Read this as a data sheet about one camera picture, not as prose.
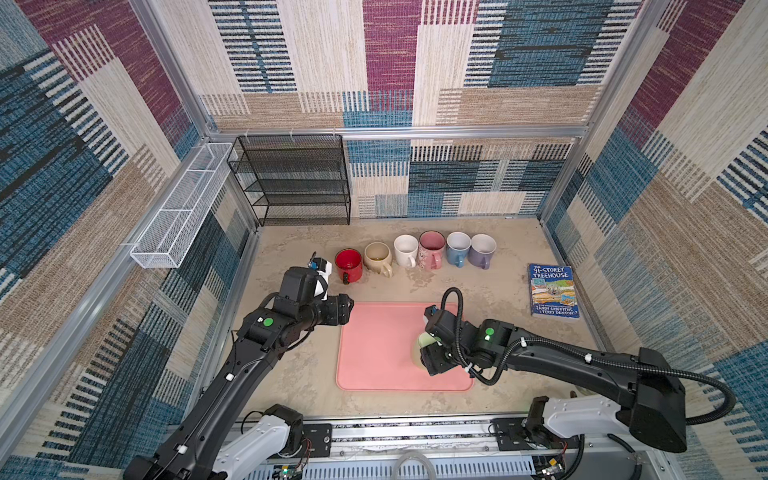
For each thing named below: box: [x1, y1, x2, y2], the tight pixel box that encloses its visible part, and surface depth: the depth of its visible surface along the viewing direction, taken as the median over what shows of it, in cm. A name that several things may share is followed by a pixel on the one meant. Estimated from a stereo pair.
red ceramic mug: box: [334, 248, 363, 286], surface depth 101 cm
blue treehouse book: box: [528, 263, 580, 319], surface depth 98 cm
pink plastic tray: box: [336, 302, 475, 391], surface depth 89 cm
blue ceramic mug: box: [446, 231, 472, 269], surface depth 102 cm
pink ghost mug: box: [417, 230, 447, 272], surface depth 101 cm
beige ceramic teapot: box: [364, 241, 393, 278], surface depth 102 cm
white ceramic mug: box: [393, 234, 419, 268], surface depth 102 cm
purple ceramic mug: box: [467, 234, 497, 270], surface depth 105 cm
